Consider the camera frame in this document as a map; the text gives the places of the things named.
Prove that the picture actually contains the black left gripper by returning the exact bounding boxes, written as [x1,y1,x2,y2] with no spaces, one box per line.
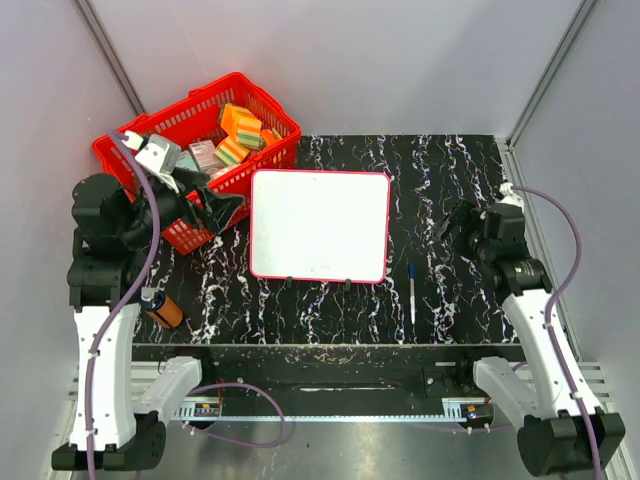
[122,166,245,245]

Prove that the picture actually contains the blue capped whiteboard marker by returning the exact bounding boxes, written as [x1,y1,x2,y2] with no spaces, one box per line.
[408,264,416,326]

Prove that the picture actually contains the pink framed whiteboard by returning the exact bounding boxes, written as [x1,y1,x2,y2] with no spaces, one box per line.
[249,169,391,284]

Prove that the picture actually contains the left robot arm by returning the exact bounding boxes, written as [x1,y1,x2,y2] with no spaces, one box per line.
[51,170,245,472]

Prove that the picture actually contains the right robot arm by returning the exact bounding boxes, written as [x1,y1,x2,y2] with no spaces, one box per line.
[434,200,626,478]

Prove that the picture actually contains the teal small box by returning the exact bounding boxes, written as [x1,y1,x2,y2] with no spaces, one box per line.
[175,150,200,172]

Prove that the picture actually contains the pink small box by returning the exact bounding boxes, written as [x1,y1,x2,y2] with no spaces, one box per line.
[189,139,218,170]

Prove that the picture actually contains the striped sponge block lower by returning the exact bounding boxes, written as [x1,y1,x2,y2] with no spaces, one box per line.
[214,136,251,166]

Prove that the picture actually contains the striped sponge block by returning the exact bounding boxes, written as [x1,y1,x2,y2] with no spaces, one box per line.
[234,115,263,150]
[214,136,251,166]

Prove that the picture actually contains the red plastic basket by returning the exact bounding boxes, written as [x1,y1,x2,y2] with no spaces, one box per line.
[120,72,301,225]

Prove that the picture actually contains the orange cylindrical bottle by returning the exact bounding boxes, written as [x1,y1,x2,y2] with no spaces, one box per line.
[140,287,184,330]

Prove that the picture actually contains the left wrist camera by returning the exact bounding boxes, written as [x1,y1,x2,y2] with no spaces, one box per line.
[134,134,181,192]

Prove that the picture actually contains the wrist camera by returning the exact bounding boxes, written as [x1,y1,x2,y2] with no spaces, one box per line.
[134,134,181,192]
[498,182,524,210]

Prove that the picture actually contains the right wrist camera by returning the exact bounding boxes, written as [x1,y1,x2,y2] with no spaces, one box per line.
[498,182,524,210]

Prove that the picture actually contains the aluminium rail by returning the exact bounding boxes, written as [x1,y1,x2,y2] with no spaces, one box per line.
[67,362,614,421]

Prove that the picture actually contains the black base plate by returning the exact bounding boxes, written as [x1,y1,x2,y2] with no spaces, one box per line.
[131,344,524,395]

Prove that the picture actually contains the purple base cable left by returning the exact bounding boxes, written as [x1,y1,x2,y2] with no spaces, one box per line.
[182,382,287,447]

